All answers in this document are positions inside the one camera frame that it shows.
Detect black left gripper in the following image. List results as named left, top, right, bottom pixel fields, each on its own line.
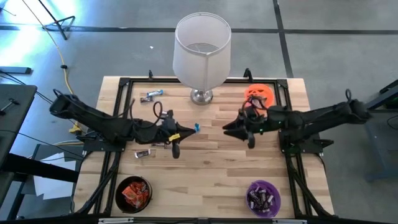
left=158, top=110, right=197, bottom=159

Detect black flat bar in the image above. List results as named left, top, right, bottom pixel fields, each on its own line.
left=0, top=66, right=32, bottom=75

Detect black floor cable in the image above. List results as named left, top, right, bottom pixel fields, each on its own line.
left=0, top=70, right=78, bottom=125

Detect white paper sheets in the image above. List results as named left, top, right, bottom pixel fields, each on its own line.
left=32, top=151, right=78, bottom=200

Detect purple plastic bucket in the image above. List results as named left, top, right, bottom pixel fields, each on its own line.
left=244, top=179, right=282, bottom=218

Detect black frame beam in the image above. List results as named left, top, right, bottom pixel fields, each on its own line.
left=0, top=153, right=79, bottom=184

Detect grey metal cart frame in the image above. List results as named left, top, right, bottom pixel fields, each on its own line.
left=365, top=79, right=398, bottom=181

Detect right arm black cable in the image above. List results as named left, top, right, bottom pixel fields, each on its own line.
left=241, top=95, right=268, bottom=119

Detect black plastic bucket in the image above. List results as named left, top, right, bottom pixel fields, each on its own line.
left=114, top=175, right=153, bottom=214

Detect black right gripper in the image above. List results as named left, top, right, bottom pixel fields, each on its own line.
left=222, top=107, right=271, bottom=149

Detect black aluminium table frame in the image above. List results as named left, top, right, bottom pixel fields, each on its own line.
left=71, top=76, right=335, bottom=224

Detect silver lamp with white shade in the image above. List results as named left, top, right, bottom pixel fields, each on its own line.
left=172, top=12, right=233, bottom=106

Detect yellow extension cable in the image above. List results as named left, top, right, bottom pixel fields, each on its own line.
left=21, top=0, right=83, bottom=134

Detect black T-shaped handle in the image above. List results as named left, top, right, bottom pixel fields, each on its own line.
left=0, top=98, right=20, bottom=116

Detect black metal stand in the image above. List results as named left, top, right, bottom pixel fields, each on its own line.
left=37, top=0, right=76, bottom=40

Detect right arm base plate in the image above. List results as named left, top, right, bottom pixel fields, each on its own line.
left=278, top=129, right=335, bottom=155

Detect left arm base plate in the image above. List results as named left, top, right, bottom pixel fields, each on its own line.
left=76, top=133, right=129, bottom=153

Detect orange pumpkin bucket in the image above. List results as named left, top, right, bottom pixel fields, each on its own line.
left=244, top=83, right=275, bottom=111

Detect dark grey side table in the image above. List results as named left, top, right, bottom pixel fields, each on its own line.
left=0, top=83, right=38, bottom=169

